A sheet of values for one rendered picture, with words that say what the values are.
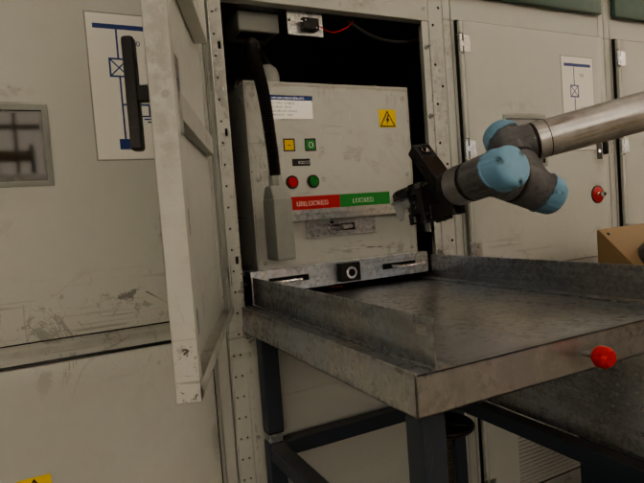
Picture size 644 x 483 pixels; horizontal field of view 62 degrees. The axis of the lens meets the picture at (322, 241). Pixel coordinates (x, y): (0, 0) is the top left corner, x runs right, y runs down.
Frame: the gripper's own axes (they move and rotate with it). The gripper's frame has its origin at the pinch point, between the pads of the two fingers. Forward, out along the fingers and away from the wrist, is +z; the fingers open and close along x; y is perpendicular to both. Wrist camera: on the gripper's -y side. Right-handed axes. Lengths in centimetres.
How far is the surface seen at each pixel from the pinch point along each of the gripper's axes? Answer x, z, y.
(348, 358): -31.3, -25.2, 28.5
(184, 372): -57, -32, 25
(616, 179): 108, 21, -5
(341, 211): -2.0, 21.7, -2.1
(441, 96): 33.1, 16.2, -31.8
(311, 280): -10.8, 27.3, 14.3
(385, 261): 12.2, 26.9, 12.0
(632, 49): 118, 11, -49
